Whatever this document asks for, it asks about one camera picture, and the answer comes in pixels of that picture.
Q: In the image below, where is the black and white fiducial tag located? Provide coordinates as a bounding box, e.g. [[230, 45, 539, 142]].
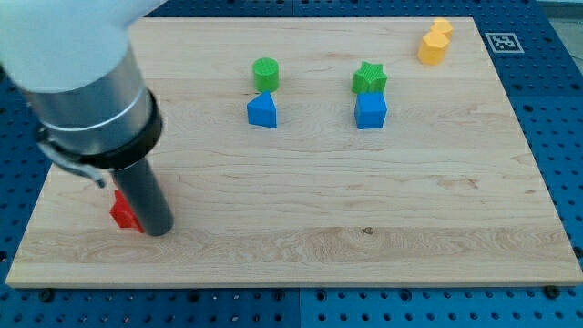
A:
[[486, 32, 524, 54]]

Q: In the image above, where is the blue triangular block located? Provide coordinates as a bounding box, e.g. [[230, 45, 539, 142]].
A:
[[247, 91, 277, 128]]

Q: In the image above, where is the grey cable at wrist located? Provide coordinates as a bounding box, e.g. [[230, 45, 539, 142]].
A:
[[36, 140, 107, 190]]

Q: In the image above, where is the green star block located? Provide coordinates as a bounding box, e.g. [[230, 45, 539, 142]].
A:
[[352, 61, 388, 94]]

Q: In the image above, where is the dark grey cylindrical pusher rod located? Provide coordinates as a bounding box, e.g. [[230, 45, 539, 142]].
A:
[[111, 159, 174, 236]]

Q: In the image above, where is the light wooden board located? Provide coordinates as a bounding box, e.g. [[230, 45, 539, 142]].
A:
[[6, 17, 582, 289]]

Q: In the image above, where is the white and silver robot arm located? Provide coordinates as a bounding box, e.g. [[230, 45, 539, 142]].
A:
[[1, 0, 173, 236]]

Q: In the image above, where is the red block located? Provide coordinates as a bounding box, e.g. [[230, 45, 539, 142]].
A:
[[109, 190, 145, 233]]

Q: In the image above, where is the yellow block rear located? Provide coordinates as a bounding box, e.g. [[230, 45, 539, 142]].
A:
[[430, 17, 454, 39]]

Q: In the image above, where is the yellow hexagonal block front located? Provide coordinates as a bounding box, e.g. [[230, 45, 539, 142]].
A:
[[417, 31, 450, 66]]

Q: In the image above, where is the green cylinder block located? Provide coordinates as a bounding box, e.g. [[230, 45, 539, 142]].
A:
[[252, 57, 279, 92]]

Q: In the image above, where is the blue cube block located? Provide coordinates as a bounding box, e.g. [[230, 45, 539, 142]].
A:
[[354, 92, 388, 129]]

